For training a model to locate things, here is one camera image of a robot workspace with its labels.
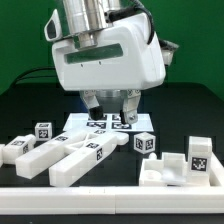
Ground white L-shaped fence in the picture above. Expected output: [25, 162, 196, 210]
[0, 157, 224, 215]

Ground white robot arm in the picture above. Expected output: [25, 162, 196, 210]
[45, 0, 178, 124]

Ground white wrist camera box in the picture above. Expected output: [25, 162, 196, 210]
[44, 9, 66, 42]

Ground black cables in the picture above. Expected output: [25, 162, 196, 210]
[13, 66, 59, 86]

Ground white cube nut with tag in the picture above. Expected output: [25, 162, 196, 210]
[134, 132, 156, 154]

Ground small white cube nut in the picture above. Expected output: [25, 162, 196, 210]
[35, 122, 52, 141]

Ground white tag sheet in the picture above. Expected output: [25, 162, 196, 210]
[63, 113, 154, 132]

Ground white chair seat part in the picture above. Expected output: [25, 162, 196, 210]
[139, 152, 187, 187]

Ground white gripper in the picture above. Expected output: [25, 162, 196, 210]
[52, 13, 165, 124]

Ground white chair back frame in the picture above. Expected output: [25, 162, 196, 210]
[15, 128, 129, 187]

